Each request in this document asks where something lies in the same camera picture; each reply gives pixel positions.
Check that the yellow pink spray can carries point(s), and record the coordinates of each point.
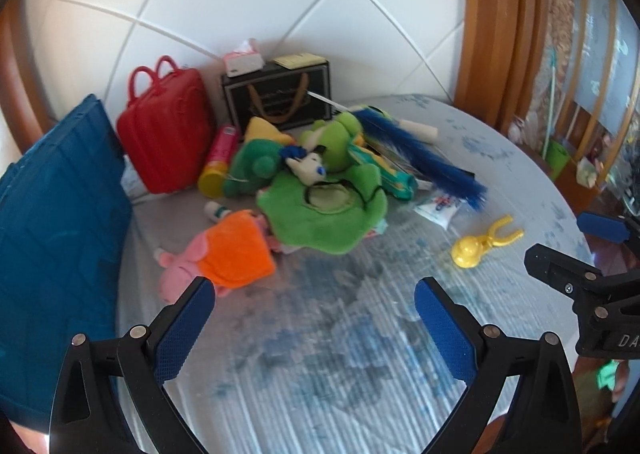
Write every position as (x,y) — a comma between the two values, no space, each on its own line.
(220,159)

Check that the white plastic stick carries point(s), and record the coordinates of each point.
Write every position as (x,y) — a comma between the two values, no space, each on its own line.
(325,99)

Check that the white green packet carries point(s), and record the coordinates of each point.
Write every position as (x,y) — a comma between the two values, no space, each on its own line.
(586,171)

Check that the green colourful pack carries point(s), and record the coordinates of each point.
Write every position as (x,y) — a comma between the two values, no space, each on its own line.
(390,174)

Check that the white printed packet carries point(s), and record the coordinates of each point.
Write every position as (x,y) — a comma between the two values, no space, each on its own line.
(439,211)

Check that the flat green plush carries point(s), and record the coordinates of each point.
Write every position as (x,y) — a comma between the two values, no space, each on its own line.
(300,224)

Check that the white bottle green cap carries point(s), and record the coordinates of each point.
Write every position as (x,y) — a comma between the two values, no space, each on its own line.
(216,210)

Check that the light green pole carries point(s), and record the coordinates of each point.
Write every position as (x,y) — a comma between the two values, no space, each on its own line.
(550,99)

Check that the red mini suitcase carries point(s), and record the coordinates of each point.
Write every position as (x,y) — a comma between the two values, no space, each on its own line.
(165,129)

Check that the green frog plush toy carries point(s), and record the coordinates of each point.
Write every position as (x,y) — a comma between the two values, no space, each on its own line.
(337,139)

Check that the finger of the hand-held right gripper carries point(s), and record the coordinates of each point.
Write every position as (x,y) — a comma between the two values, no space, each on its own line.
(602,226)
(555,266)

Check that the yellow plush toy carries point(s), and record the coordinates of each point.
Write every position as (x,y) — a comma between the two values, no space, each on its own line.
(265,131)

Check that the white plastic bag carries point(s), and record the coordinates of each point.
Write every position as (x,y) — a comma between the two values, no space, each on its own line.
(517,129)

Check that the rolled patterned carpet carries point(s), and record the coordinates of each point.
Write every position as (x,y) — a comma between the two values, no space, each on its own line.
(560,34)

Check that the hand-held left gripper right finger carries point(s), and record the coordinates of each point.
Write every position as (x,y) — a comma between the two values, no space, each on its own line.
(445,324)

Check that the small white blue plush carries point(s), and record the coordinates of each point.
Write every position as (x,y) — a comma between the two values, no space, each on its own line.
(309,166)

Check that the blue plastic crate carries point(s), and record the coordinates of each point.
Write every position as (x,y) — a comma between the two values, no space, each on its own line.
(60,244)

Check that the black gift box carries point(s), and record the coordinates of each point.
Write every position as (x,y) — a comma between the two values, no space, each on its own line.
(240,94)

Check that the dark green plush toy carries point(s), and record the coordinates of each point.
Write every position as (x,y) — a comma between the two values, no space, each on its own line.
(255,164)

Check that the yellow plastic clip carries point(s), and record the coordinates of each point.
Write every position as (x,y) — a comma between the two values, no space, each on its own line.
(470,251)

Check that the pink pig plush toy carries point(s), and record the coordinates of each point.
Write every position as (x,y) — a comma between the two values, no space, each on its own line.
(230,249)

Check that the yellow notepad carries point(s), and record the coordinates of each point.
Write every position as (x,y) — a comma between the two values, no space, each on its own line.
(300,60)

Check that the pink white tissue pack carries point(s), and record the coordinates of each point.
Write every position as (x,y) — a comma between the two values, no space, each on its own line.
(243,60)

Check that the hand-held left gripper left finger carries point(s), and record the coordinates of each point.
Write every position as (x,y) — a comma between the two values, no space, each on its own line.
(185,324)

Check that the blue bristle brush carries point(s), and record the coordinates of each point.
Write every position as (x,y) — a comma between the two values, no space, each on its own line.
(430,164)

